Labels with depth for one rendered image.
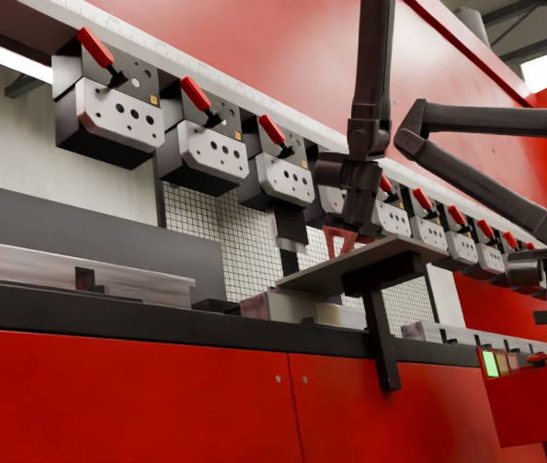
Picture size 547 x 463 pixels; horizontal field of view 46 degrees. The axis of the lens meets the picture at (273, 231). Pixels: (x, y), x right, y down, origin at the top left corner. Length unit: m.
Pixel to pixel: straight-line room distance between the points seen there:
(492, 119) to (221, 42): 0.60
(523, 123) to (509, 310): 1.99
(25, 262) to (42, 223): 0.71
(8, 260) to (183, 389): 0.26
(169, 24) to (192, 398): 0.71
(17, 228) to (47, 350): 0.85
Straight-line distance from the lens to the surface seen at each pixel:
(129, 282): 0.94
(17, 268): 0.85
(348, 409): 1.04
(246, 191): 1.27
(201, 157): 1.12
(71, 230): 1.60
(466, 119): 1.51
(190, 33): 1.28
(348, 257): 1.10
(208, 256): 1.87
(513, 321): 3.36
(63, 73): 1.08
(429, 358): 1.31
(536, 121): 1.48
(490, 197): 1.44
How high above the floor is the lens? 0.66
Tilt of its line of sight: 21 degrees up
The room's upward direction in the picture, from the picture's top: 9 degrees counter-clockwise
